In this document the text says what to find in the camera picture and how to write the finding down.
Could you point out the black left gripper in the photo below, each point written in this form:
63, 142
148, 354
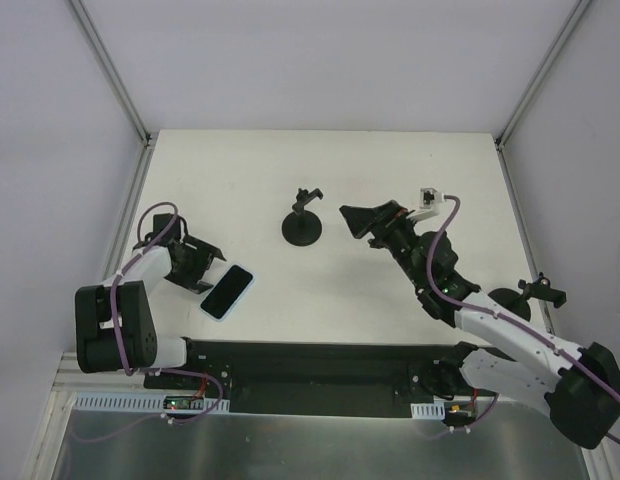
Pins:
188, 261

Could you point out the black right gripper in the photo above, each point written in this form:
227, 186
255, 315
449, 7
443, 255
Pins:
382, 226

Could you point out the blue case smartphone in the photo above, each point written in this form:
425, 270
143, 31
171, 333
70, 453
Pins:
227, 292

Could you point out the black round phone stand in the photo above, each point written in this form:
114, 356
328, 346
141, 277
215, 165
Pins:
301, 227

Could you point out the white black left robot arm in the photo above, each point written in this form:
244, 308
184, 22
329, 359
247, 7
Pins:
114, 325

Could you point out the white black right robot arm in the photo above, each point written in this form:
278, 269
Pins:
576, 387

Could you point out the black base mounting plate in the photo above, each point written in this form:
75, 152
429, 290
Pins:
344, 380

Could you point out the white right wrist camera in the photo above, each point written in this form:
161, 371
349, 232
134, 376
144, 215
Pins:
429, 202

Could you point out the right aluminium corner post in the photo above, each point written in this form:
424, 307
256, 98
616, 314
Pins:
559, 43

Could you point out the aluminium corner post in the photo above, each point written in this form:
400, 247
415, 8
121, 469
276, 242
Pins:
559, 43
109, 70

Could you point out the white slotted left cable duct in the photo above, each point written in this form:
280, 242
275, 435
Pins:
148, 403

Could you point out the white slotted cable duct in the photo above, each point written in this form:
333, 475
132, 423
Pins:
428, 411
148, 403

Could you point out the white slotted right cable duct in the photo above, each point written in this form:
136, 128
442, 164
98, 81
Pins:
428, 411

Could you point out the left aluminium corner post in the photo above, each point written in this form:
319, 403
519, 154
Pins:
109, 70

